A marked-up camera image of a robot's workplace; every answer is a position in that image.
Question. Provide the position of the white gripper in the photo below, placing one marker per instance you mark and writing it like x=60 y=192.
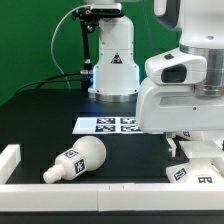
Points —
x=167 y=99

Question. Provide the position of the white lamp bulb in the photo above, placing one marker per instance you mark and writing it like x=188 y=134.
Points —
x=88 y=153

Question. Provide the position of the white lamp base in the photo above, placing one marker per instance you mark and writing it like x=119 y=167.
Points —
x=205 y=165

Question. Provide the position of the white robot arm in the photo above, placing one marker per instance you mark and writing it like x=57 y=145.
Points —
x=201 y=23

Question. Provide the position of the white marker sheet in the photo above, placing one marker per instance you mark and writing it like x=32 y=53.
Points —
x=105 y=125

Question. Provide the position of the black camera on stand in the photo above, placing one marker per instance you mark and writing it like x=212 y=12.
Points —
x=89 y=17

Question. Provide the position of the white table fence frame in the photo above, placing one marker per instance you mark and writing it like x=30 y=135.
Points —
x=101 y=197

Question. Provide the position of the white lamp shade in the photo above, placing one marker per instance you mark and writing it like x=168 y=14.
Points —
x=215 y=136

